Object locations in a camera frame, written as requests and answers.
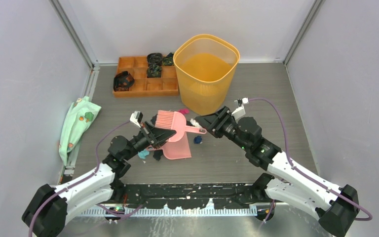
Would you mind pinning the orange compartment tray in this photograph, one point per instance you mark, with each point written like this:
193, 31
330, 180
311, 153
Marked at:
145, 86

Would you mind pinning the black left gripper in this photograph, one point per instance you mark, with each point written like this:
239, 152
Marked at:
160, 136

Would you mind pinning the yellow mesh waste basket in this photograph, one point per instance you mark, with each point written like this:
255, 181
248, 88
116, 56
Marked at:
205, 66

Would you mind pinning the green patterned cloth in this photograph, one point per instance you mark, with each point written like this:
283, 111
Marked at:
81, 114

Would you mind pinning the black green rolled sock middle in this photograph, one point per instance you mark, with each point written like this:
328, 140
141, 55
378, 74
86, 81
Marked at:
154, 71

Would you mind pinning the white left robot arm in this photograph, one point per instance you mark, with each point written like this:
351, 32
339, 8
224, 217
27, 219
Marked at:
51, 208

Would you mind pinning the pink hand brush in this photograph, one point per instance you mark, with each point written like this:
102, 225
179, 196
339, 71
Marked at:
177, 122

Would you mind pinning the pink plastic dustpan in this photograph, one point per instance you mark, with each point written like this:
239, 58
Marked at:
175, 150

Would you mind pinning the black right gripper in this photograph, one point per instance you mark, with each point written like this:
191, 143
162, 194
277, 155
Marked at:
213, 122

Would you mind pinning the dark blue paper scrap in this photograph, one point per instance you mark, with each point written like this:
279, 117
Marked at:
197, 140

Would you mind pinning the dark green rolled sock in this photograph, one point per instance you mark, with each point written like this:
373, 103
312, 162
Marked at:
168, 60

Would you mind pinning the white paper scrap left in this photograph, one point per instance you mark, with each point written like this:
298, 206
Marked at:
195, 123

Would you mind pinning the black rolled sock top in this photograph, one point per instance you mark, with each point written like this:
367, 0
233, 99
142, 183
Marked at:
155, 59

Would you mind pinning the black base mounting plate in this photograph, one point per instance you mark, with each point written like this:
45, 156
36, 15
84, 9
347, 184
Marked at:
188, 196

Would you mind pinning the teal paper scrap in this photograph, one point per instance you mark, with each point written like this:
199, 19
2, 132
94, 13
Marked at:
143, 154

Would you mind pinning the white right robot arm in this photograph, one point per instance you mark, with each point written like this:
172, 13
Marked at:
286, 180

